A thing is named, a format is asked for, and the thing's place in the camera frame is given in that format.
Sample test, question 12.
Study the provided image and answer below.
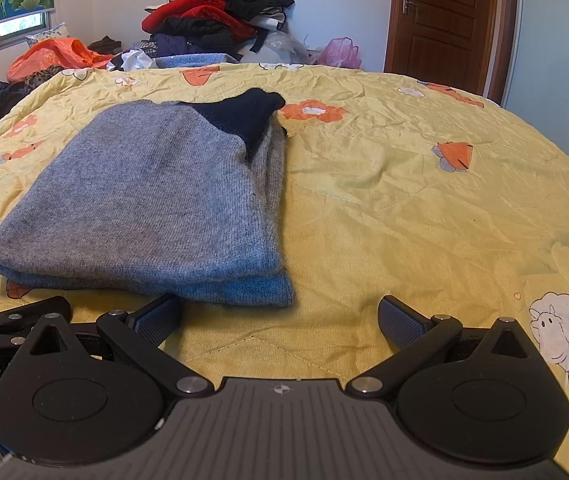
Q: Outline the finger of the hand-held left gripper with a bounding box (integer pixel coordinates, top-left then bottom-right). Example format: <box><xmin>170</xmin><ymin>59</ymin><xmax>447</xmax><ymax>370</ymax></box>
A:
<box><xmin>0</xmin><ymin>296</ymin><xmax>72</xmax><ymax>346</ymax></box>

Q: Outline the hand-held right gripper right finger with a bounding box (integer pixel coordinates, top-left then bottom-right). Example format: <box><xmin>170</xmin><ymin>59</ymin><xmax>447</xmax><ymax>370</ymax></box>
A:
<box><xmin>345</xmin><ymin>294</ymin><xmax>540</xmax><ymax>403</ymax></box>

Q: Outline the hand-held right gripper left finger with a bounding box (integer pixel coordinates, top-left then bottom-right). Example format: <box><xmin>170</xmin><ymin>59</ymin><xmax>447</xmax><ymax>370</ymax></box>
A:
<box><xmin>28</xmin><ymin>292</ymin><xmax>215</xmax><ymax>402</ymax></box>

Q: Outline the grey sweater with navy sleeves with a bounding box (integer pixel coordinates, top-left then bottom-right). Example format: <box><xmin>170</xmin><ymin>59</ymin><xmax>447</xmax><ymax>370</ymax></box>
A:
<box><xmin>0</xmin><ymin>88</ymin><xmax>296</xmax><ymax>307</ymax></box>

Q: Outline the pile of clothes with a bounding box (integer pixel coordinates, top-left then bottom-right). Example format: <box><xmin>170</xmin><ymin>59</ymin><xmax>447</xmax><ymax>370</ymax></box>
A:
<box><xmin>142</xmin><ymin>0</ymin><xmax>295</xmax><ymax>58</ymax></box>

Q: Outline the yellow printed quilt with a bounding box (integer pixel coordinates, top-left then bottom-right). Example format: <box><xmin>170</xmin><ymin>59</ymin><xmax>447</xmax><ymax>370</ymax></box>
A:
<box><xmin>0</xmin><ymin>62</ymin><xmax>569</xmax><ymax>480</ymax></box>

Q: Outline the orange plastic bag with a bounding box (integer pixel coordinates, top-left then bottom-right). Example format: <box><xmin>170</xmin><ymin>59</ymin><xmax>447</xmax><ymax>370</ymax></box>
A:
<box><xmin>7</xmin><ymin>38</ymin><xmax>115</xmax><ymax>84</ymax></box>

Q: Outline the floral pillow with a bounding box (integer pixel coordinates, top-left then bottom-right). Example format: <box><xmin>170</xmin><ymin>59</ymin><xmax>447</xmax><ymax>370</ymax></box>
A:
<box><xmin>25</xmin><ymin>22</ymin><xmax>68</xmax><ymax>49</ymax></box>

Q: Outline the window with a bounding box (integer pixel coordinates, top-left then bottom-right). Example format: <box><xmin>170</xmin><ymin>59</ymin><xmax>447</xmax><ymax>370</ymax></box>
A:
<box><xmin>0</xmin><ymin>10</ymin><xmax>48</xmax><ymax>54</ymax></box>

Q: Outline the white crumpled cloth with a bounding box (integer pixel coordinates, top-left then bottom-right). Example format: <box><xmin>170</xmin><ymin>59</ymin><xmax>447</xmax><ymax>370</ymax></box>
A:
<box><xmin>107</xmin><ymin>49</ymin><xmax>158</xmax><ymax>72</ymax></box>

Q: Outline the light blue folded blanket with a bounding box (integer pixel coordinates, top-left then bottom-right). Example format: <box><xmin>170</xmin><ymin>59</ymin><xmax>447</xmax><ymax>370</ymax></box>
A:
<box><xmin>154</xmin><ymin>52</ymin><xmax>238</xmax><ymax>70</ymax></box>

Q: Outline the dark brown garment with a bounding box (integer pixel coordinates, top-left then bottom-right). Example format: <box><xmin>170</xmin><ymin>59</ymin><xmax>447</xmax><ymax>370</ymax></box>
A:
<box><xmin>88</xmin><ymin>36</ymin><xmax>123</xmax><ymax>54</ymax></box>

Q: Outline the pink plastic bag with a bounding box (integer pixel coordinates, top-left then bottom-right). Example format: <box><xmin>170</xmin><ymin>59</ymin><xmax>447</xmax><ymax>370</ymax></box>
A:
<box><xmin>317</xmin><ymin>36</ymin><xmax>363</xmax><ymax>70</ymax></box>

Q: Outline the brown wooden door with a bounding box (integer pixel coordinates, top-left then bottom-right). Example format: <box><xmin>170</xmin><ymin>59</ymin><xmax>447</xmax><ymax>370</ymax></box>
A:
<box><xmin>384</xmin><ymin>0</ymin><xmax>500</xmax><ymax>97</ymax></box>

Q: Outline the clear plastic bag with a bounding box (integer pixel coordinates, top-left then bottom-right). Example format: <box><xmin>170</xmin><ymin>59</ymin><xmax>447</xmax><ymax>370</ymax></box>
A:
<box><xmin>252</xmin><ymin>31</ymin><xmax>311</xmax><ymax>65</ymax></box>

